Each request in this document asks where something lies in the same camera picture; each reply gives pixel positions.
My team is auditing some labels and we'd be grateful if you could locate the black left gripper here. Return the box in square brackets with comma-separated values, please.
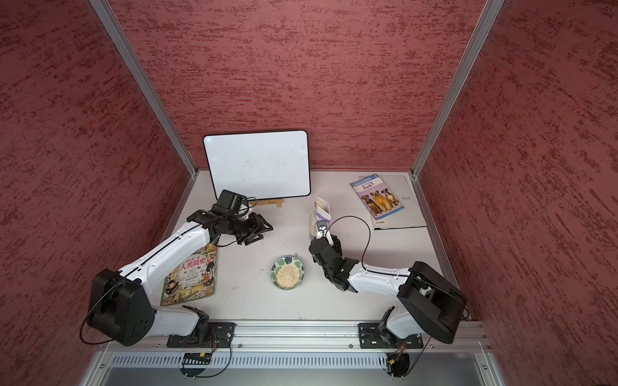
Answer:
[226, 211, 274, 244]

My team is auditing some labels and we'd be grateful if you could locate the clear oats bag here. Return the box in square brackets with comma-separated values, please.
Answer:
[309, 196, 332, 241]

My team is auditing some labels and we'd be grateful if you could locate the green leaf pattern bowl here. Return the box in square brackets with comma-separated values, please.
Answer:
[270, 256, 305, 290]

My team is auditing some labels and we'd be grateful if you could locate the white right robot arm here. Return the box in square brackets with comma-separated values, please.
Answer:
[309, 236, 468, 347]

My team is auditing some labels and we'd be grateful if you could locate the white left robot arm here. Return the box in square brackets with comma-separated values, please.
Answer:
[83, 210, 273, 347]

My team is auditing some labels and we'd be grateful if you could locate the small wooden easel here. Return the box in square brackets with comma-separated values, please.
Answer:
[252, 199, 283, 207]

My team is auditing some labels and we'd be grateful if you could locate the white dry-erase board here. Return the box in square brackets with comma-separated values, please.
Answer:
[203, 130, 312, 200]

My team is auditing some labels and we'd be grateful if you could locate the dog picture book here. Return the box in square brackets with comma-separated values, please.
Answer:
[350, 175, 404, 221]

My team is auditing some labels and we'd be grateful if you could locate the colourful picture book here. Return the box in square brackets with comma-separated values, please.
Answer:
[160, 243, 218, 307]

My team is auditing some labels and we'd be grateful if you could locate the left black cable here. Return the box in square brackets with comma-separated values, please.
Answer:
[79, 195, 259, 347]

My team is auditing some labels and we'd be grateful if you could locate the black cable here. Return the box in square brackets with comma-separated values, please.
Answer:
[79, 195, 259, 347]
[324, 215, 472, 322]

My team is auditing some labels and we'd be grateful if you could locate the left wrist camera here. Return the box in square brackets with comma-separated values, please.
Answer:
[211, 190, 249, 216]

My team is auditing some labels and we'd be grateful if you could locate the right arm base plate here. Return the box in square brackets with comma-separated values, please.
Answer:
[357, 323, 423, 349]

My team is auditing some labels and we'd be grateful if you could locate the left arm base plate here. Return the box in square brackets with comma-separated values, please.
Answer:
[167, 322, 237, 350]

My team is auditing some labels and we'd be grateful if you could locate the right black cable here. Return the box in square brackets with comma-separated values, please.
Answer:
[324, 215, 472, 322]

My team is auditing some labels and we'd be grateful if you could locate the aluminium front rail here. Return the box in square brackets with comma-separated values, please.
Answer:
[81, 320, 505, 385]

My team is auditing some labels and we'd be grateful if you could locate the left corner aluminium post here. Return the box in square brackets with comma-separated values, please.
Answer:
[89, 0, 199, 179]

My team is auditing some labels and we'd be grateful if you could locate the corner aluminium post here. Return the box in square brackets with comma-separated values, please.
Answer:
[89, 0, 199, 179]
[409, 0, 505, 179]

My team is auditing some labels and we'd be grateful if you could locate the right corner aluminium post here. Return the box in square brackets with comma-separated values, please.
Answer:
[409, 0, 505, 179]

